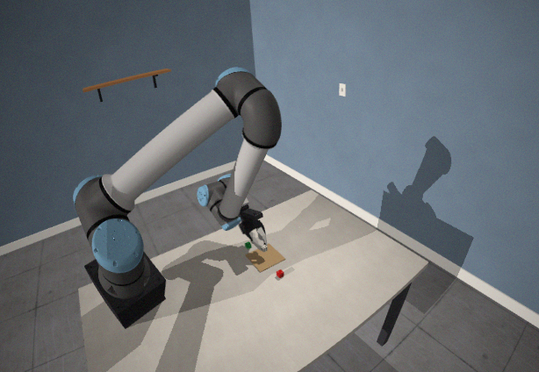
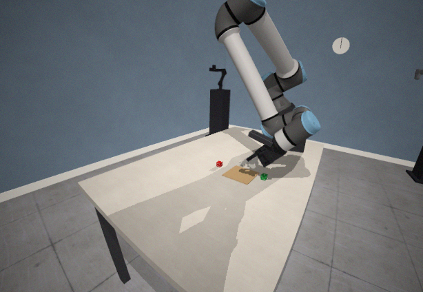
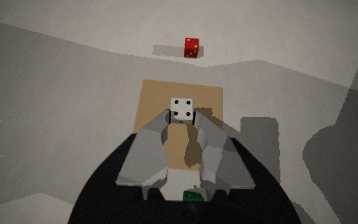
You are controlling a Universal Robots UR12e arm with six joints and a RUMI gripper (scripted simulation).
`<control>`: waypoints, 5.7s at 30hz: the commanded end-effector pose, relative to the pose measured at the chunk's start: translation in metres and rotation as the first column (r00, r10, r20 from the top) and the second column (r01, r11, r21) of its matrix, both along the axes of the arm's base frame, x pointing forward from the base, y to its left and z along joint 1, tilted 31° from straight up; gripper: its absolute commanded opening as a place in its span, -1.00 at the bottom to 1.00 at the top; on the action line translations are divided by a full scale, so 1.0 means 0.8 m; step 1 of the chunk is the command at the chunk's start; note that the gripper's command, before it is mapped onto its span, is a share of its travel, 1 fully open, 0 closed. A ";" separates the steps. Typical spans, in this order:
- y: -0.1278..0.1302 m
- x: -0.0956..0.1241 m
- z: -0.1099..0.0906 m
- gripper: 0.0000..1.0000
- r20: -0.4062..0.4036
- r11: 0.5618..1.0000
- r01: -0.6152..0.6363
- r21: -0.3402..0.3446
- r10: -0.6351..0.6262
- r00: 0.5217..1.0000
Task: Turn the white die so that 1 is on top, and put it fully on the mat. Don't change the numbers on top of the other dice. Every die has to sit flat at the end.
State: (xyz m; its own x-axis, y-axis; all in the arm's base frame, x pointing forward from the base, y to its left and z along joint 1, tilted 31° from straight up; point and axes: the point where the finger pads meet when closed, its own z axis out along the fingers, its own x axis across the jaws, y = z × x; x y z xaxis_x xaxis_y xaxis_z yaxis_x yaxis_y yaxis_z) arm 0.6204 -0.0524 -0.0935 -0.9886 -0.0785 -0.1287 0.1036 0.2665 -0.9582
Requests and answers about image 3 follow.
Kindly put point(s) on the white die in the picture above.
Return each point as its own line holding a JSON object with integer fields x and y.
{"x": 182, "y": 110}

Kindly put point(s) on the green die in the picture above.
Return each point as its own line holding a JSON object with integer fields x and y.
{"x": 192, "y": 196}

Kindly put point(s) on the red die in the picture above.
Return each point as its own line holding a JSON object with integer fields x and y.
{"x": 192, "y": 47}

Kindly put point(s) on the tan flat mat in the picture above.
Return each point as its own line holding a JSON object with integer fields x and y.
{"x": 182, "y": 145}

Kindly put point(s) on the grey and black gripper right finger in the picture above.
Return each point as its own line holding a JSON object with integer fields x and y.
{"x": 228, "y": 165}

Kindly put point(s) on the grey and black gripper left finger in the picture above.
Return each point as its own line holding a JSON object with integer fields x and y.
{"x": 139, "y": 163}

